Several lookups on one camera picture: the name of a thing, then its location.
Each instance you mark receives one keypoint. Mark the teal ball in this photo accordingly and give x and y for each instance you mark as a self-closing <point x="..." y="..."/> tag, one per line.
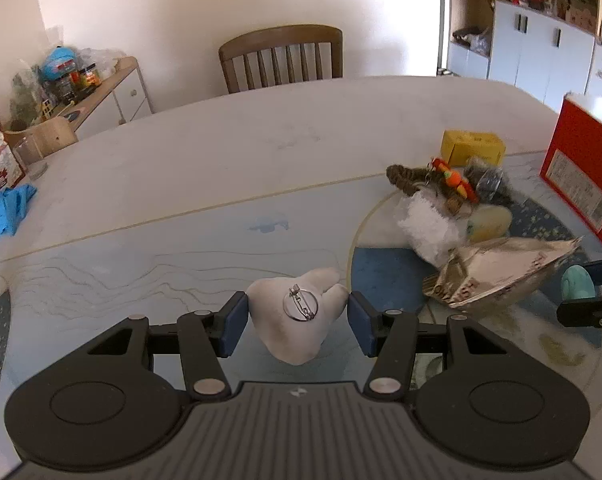
<point x="578" y="285"/>

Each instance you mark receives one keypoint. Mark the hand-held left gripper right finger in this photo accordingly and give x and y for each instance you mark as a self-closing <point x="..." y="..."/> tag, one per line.
<point x="363" y="327"/>

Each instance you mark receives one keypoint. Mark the cream oval object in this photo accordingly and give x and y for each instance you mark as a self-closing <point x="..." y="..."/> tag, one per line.
<point x="491" y="222"/>

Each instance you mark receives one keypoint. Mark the dark jar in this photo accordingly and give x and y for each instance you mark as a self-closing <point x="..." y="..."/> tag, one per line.
<point x="67" y="89"/>

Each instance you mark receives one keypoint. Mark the green plant bag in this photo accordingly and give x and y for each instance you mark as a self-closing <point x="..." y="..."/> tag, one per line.
<point x="26" y="100"/>

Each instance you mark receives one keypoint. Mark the clear plastic bag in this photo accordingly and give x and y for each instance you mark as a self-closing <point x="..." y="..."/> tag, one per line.
<point x="103" y="60"/>

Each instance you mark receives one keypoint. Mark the brown braided toy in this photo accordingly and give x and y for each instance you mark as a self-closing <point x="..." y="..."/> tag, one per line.
<point x="408" y="177"/>

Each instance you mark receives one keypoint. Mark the grey plastic bag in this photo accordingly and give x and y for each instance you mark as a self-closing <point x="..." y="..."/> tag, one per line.
<point x="481" y="42"/>

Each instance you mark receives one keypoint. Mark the white wall cabinet unit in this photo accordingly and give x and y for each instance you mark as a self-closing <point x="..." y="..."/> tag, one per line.
<point x="546" y="55"/>

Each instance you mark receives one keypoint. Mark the silver foil bag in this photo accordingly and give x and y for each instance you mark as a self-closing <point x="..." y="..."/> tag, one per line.
<point x="501" y="270"/>

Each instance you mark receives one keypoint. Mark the blue cloth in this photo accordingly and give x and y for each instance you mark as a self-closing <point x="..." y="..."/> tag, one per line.
<point x="6" y="210"/>

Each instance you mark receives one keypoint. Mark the red cardboard box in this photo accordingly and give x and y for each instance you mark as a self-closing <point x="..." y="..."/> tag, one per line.
<point x="578" y="170"/>

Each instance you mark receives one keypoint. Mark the blue toy bag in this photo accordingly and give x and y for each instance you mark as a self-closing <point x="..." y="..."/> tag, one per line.
<point x="58" y="62"/>

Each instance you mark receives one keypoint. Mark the brown wooden chair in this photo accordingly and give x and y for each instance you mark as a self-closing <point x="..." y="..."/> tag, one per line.
<point x="281" y="42"/>

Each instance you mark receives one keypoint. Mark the wooden white sideboard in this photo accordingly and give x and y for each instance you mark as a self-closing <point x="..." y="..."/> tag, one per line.
<point x="111" y="100"/>

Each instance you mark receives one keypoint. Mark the white fluffy plush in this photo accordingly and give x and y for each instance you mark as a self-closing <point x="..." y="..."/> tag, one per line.
<point x="431" y="225"/>

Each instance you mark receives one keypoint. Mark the yellow box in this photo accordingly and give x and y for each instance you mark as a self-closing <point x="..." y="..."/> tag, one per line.
<point x="473" y="147"/>

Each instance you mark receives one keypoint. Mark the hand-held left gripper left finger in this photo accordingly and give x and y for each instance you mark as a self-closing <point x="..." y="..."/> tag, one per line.
<point x="233" y="324"/>

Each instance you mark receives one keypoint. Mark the drinking glass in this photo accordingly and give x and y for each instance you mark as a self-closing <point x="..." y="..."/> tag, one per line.
<point x="31" y="155"/>

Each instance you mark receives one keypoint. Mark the clear bag with dark item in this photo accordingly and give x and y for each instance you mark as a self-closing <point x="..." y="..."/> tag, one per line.
<point x="481" y="172"/>

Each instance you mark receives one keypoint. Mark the white tooth plush with pin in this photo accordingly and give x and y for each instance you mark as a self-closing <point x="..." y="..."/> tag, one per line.
<point x="291" y="340"/>

